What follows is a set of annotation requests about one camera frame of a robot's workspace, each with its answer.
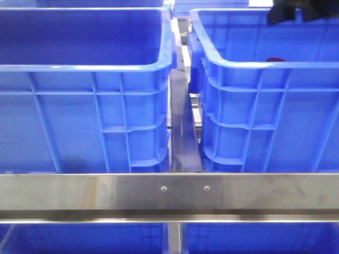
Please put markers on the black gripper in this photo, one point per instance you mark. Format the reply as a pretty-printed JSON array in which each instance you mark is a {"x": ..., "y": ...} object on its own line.
[{"x": 282, "y": 11}]

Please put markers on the red round button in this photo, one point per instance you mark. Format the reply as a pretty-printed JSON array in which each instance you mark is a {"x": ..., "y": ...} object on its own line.
[{"x": 275, "y": 59}]

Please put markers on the blue plastic crate right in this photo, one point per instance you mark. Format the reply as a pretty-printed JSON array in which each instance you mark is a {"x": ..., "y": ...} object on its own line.
[{"x": 265, "y": 117}]

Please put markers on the blue plastic crate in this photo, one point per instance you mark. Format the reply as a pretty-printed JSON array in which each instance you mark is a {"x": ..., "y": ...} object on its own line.
[
  {"x": 265, "y": 117},
  {"x": 85, "y": 90}
]

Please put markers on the far blue crate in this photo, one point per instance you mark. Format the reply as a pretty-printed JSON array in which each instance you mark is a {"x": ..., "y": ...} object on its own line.
[{"x": 182, "y": 8}]

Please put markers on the blue plastic crate left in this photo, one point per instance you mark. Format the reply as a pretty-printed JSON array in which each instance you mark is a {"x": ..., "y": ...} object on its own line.
[{"x": 85, "y": 90}]

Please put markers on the lower right blue crate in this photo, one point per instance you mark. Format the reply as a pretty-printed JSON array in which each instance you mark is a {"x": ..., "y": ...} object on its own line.
[{"x": 261, "y": 238}]

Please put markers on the blue crate behind left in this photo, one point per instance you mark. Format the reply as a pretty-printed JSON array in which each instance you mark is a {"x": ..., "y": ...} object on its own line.
[{"x": 103, "y": 3}]

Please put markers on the lower left blue crate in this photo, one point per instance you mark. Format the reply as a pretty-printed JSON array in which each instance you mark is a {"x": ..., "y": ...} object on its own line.
[{"x": 85, "y": 238}]

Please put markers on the metal shelf rack frame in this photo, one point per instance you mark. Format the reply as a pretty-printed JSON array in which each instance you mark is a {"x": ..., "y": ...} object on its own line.
[{"x": 185, "y": 194}]

